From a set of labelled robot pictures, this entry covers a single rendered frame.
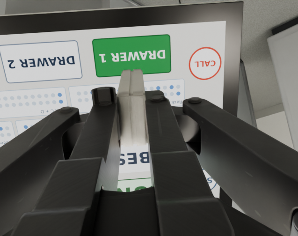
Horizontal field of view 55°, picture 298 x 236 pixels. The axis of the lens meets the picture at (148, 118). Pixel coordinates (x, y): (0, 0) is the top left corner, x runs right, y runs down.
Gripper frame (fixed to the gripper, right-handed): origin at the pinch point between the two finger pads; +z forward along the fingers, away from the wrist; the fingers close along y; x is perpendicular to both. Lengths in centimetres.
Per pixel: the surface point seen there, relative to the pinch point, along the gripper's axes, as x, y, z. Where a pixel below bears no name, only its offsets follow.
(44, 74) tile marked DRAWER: -1.0, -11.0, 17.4
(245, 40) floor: -18, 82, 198
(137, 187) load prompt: -18.2, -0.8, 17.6
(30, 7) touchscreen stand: 7.3, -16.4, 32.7
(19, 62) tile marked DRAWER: 0.6, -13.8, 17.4
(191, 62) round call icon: -0.7, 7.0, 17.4
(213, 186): -19.1, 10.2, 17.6
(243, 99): -64, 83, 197
